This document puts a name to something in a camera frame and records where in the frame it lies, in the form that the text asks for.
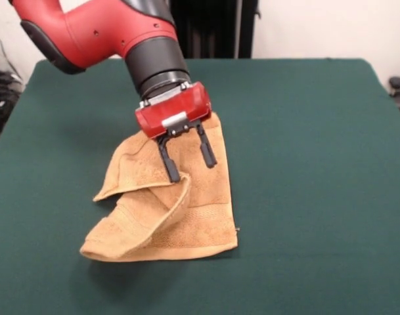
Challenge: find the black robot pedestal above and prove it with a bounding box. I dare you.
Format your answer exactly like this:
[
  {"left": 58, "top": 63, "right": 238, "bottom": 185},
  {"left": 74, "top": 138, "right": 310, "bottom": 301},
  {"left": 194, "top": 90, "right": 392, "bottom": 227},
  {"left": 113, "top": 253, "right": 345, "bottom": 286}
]
[{"left": 169, "top": 0, "right": 262, "bottom": 60}]

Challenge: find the dark green table cloth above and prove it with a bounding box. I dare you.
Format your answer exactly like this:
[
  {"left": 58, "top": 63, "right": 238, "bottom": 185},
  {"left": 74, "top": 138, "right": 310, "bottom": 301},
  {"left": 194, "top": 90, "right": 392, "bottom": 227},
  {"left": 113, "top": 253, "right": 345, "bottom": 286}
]
[{"left": 0, "top": 58, "right": 400, "bottom": 315}]

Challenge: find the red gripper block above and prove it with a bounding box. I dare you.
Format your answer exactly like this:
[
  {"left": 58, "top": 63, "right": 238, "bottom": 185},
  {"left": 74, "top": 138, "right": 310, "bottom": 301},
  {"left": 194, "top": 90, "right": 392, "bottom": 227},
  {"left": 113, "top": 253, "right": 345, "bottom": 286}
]
[{"left": 135, "top": 81, "right": 217, "bottom": 183}]

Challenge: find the orange terry towel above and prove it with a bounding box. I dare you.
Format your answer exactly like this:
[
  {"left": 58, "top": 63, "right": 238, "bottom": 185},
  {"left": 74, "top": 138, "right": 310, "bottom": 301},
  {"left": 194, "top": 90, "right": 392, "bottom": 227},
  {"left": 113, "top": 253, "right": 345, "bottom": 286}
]
[{"left": 79, "top": 111, "right": 240, "bottom": 263}]

